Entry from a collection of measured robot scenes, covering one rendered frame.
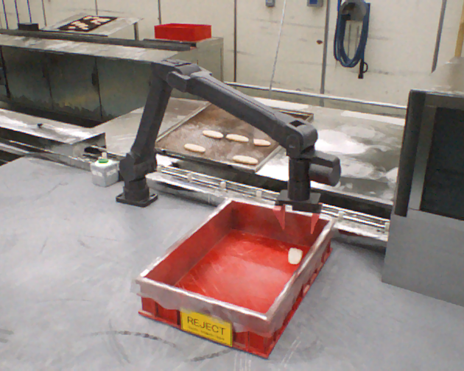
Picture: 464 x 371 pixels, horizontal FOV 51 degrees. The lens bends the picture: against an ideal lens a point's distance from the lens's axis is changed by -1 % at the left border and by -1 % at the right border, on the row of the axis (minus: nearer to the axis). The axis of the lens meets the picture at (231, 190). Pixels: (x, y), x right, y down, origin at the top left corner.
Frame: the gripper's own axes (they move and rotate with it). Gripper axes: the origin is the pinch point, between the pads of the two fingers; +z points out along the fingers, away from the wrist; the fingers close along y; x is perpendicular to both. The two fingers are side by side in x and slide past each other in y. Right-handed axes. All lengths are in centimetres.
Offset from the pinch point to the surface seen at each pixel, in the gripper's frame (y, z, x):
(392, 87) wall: -28, 44, -401
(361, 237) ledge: -16.1, 6.3, -10.9
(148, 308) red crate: 27.2, 6.5, 33.7
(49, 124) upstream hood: 119, -3, -61
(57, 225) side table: 73, 8, 2
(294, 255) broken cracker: 0.5, 7.9, 0.8
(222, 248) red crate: 20.6, 8.5, 1.0
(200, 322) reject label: 13.5, 4.7, 37.1
